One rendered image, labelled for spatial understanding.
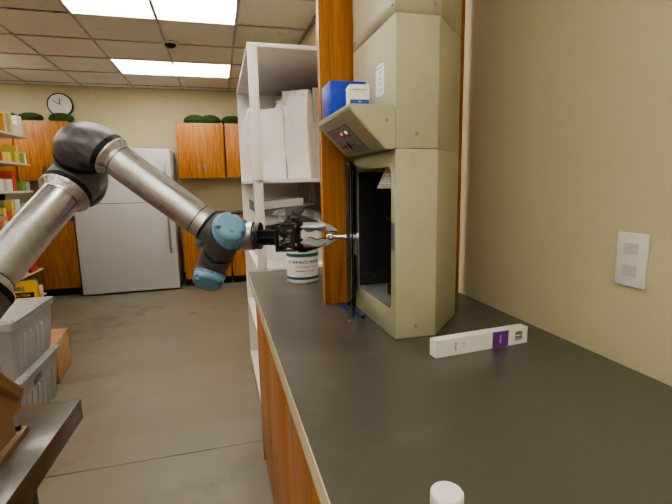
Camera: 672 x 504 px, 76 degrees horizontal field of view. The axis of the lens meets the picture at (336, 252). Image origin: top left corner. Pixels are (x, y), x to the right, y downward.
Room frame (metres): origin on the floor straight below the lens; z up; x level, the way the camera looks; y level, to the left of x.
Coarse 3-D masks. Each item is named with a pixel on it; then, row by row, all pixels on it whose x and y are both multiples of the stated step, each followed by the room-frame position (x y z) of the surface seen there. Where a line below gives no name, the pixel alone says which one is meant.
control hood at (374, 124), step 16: (336, 112) 1.10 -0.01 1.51; (352, 112) 1.01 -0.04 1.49; (368, 112) 1.02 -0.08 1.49; (384, 112) 1.03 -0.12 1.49; (320, 128) 1.30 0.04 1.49; (352, 128) 1.09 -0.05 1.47; (368, 128) 1.02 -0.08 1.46; (384, 128) 1.03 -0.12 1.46; (336, 144) 1.31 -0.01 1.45; (368, 144) 1.10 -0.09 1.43; (384, 144) 1.03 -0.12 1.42
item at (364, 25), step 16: (368, 0) 1.21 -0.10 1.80; (384, 0) 1.10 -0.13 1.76; (400, 0) 1.04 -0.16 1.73; (416, 0) 1.05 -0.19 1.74; (432, 0) 1.07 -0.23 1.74; (448, 0) 1.13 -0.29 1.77; (368, 16) 1.21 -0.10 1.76; (384, 16) 1.10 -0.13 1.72; (448, 16) 1.13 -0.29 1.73; (368, 32) 1.21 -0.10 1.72
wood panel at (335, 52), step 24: (336, 0) 1.38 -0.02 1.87; (336, 24) 1.38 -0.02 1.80; (336, 48) 1.38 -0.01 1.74; (336, 72) 1.38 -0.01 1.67; (336, 168) 1.38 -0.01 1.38; (336, 192) 1.38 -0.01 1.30; (336, 216) 1.38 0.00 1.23; (336, 240) 1.38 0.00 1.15; (456, 240) 1.49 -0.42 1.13; (336, 264) 1.38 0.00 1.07; (456, 264) 1.49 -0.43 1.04; (336, 288) 1.38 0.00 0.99; (456, 288) 1.49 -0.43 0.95
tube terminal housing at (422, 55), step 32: (384, 32) 1.10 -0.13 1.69; (416, 32) 1.05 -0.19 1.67; (448, 32) 1.13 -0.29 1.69; (384, 64) 1.10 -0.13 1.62; (416, 64) 1.05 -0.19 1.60; (448, 64) 1.13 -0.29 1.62; (384, 96) 1.10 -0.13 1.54; (416, 96) 1.05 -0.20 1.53; (448, 96) 1.14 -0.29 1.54; (416, 128) 1.05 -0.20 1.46; (448, 128) 1.14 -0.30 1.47; (384, 160) 1.10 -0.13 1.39; (416, 160) 1.05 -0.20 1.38; (448, 160) 1.15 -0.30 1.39; (416, 192) 1.05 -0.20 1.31; (448, 192) 1.15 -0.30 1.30; (416, 224) 1.05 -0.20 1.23; (448, 224) 1.16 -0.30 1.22; (416, 256) 1.05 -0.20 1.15; (448, 256) 1.16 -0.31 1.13; (416, 288) 1.05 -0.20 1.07; (448, 288) 1.17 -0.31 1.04; (384, 320) 1.11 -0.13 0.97; (416, 320) 1.05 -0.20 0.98; (448, 320) 1.18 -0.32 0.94
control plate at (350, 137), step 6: (342, 126) 1.13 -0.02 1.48; (330, 132) 1.25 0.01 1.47; (336, 132) 1.21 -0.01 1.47; (342, 132) 1.17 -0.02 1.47; (348, 132) 1.14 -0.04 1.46; (336, 138) 1.26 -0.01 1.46; (342, 138) 1.21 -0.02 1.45; (348, 138) 1.17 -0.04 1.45; (354, 138) 1.14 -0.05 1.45; (342, 144) 1.26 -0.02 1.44; (360, 144) 1.14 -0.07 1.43; (348, 150) 1.26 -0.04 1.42; (354, 150) 1.22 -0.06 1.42; (360, 150) 1.18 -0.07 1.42
